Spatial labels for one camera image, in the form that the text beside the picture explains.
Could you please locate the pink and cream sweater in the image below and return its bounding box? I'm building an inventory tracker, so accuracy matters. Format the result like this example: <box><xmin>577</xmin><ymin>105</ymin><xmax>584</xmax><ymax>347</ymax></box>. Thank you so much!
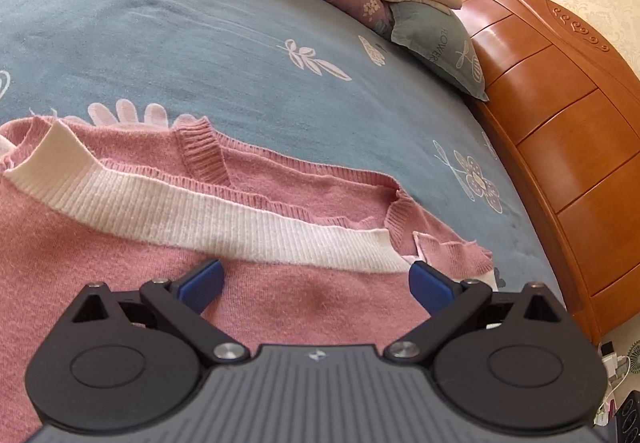
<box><xmin>1</xmin><ymin>117</ymin><xmax>495</xmax><ymax>442</ymax></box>

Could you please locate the white power strip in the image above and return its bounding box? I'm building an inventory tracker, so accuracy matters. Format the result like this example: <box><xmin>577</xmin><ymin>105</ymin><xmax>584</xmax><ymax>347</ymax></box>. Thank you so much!
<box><xmin>599</xmin><ymin>341</ymin><xmax>629</xmax><ymax>389</ymax></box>

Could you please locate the small desk fan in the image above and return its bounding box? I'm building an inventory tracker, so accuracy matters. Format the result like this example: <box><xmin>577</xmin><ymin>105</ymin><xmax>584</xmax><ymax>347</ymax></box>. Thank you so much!
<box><xmin>627</xmin><ymin>340</ymin><xmax>640</xmax><ymax>374</ymax></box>

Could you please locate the wooden headboard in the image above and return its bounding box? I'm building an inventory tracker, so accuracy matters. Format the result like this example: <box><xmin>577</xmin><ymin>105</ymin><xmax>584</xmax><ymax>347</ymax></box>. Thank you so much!
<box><xmin>459</xmin><ymin>0</ymin><xmax>639</xmax><ymax>342</ymax></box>

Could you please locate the grey-green flower pillow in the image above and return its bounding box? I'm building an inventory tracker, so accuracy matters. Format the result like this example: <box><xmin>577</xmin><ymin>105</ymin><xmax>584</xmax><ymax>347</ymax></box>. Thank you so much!
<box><xmin>390</xmin><ymin>2</ymin><xmax>489</xmax><ymax>102</ymax></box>

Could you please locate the blue floral bed sheet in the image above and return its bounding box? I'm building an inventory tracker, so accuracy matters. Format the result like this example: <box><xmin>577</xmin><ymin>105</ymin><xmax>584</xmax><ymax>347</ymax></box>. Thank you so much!
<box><xmin>1</xmin><ymin>0</ymin><xmax>556</xmax><ymax>291</ymax></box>

